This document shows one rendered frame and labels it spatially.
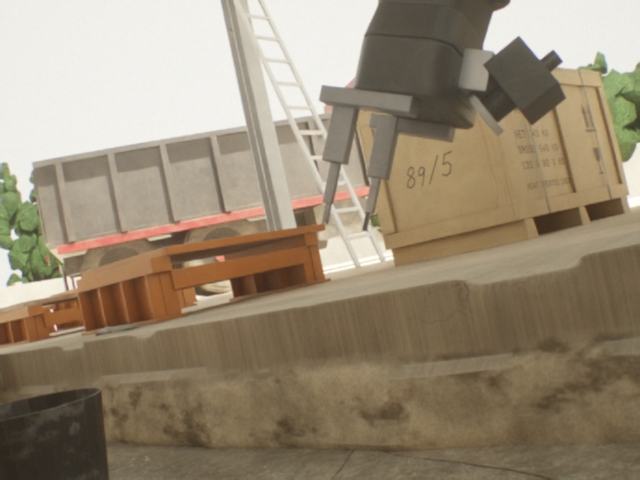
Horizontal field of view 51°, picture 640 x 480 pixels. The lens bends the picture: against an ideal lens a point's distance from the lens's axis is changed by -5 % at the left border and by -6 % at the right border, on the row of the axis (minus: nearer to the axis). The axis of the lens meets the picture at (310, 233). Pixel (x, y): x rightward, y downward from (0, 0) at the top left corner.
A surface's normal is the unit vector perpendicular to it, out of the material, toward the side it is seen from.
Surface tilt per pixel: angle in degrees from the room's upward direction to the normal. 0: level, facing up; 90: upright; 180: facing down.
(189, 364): 90
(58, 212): 90
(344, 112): 83
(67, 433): 98
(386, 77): 83
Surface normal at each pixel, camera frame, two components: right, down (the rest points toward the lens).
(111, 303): 0.74, -0.19
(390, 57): -0.45, -0.07
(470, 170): -0.74, 0.13
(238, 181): 0.27, -0.11
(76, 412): 0.87, -0.07
